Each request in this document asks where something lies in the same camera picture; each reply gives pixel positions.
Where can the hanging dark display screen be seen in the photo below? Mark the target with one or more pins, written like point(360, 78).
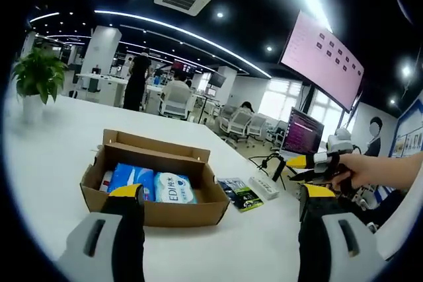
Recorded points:
point(217, 79)

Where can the white office desk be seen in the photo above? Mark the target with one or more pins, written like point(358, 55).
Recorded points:
point(105, 87)

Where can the hanging red display screen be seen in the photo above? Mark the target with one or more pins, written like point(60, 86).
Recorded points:
point(182, 66)

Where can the laptop with purple screen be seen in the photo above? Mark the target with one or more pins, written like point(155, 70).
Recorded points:
point(302, 133)

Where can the blue white wipes pack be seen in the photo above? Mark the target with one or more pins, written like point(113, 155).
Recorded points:
point(175, 189)

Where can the large pink wall screen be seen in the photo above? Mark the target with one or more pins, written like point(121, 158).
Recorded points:
point(317, 57)

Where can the black screen stand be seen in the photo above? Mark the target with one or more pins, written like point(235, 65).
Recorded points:
point(307, 100)

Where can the white office chair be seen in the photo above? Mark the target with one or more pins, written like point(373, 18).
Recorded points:
point(175, 103)
point(257, 128)
point(236, 126)

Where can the white long carton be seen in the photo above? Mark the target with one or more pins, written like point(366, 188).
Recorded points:
point(264, 188)

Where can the black green soft item packet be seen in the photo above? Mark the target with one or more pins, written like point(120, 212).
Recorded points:
point(243, 196)

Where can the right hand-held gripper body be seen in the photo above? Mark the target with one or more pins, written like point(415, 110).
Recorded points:
point(340, 145)

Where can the black tripod stand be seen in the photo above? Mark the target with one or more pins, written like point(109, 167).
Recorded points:
point(278, 171)

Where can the blue soft packet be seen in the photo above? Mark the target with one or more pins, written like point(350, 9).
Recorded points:
point(129, 176)

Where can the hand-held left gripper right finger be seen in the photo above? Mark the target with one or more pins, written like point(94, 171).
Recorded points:
point(317, 235)

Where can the blue framed wall board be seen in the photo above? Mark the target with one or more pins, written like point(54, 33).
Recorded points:
point(409, 140)

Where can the brown cardboard shoe box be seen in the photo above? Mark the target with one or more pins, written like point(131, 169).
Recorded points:
point(155, 160)

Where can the green potted plant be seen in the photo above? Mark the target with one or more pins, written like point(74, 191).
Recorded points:
point(38, 74)

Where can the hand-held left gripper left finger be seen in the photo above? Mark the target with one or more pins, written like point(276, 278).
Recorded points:
point(125, 229)

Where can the person's right hand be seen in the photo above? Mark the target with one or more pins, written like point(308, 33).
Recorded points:
point(355, 169)

